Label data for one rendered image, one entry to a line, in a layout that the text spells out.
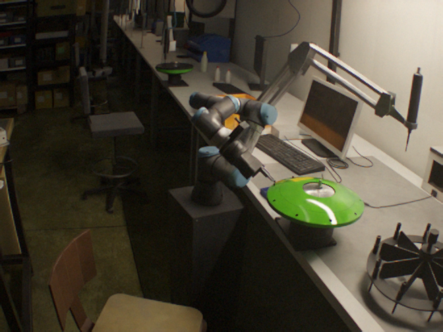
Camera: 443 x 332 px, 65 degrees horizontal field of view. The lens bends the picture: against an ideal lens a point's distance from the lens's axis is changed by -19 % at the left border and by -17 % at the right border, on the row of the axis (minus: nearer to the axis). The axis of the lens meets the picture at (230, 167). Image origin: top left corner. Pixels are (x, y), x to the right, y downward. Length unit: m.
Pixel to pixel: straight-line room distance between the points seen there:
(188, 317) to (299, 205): 0.55
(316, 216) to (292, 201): 0.09
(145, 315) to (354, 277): 0.71
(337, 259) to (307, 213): 0.20
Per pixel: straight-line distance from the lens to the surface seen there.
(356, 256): 1.31
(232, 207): 1.61
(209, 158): 1.55
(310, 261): 1.24
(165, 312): 1.44
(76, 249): 1.35
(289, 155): 1.93
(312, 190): 1.25
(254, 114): 1.52
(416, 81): 1.33
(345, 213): 1.20
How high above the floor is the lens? 1.62
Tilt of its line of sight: 23 degrees down
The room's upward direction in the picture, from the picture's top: 4 degrees clockwise
